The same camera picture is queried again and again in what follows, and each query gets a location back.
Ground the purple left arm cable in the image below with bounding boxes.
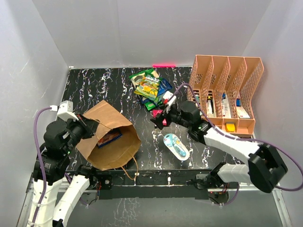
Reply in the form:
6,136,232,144
33,106,53,227

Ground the yellow green snack bag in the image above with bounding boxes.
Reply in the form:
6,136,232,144
134,76,161,100

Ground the blue sweet chilli chips bag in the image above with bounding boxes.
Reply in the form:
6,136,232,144
97,128,122,148

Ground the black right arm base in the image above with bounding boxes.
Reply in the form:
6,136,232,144
193,173,230,193

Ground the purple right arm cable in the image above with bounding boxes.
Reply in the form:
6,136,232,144
172,83,303,206

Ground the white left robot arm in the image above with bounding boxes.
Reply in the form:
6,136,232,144
27,114,98,227

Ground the red snack packet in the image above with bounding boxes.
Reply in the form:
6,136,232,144
152,109,168,127

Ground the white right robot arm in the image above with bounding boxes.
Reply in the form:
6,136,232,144
151,101,288,193

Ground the aluminium rail frame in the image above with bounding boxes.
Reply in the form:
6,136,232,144
18,132,293,227

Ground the orange plastic file organizer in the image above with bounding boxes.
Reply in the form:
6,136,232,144
187,55,264,138

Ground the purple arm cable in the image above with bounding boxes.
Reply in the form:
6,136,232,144
172,83,303,206
33,106,53,227

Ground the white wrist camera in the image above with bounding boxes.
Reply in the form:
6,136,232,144
162,91,176,113
50,100,79,122

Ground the blue Burts chips bag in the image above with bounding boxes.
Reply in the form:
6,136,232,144
151,93,164,106

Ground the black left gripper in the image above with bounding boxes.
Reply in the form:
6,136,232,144
63,112,100,153

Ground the toothbrush blister pack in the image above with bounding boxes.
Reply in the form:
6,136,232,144
163,133,190,161

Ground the green cassava chips bag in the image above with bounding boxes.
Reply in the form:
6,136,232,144
129,69,172,111

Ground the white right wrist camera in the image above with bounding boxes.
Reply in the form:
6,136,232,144
162,91,176,113

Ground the dark blue potato chips bag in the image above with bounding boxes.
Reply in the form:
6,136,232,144
139,78,173,102

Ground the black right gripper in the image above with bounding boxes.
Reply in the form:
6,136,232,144
150,103,191,130

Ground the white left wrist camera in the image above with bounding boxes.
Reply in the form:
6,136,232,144
50,100,79,122

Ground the yellow item in organizer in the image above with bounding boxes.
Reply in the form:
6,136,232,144
225,122,236,132

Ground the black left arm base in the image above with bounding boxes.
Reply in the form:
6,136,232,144
74,165,113,191

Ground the brown paper bag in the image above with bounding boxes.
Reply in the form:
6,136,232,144
76,100,141,180

